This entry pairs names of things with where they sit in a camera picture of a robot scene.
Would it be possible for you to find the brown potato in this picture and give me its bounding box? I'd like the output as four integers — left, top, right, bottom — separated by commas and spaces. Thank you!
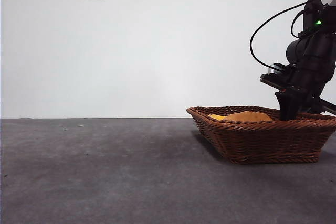
224, 111, 274, 123

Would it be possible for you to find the brown wicker basket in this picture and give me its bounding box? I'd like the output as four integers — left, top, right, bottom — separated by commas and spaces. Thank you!
186, 105, 336, 165

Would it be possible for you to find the long black cable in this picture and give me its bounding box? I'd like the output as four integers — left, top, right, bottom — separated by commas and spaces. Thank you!
249, 1, 309, 70

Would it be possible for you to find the short black cable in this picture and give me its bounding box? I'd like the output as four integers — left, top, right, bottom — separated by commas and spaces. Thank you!
290, 10, 307, 38

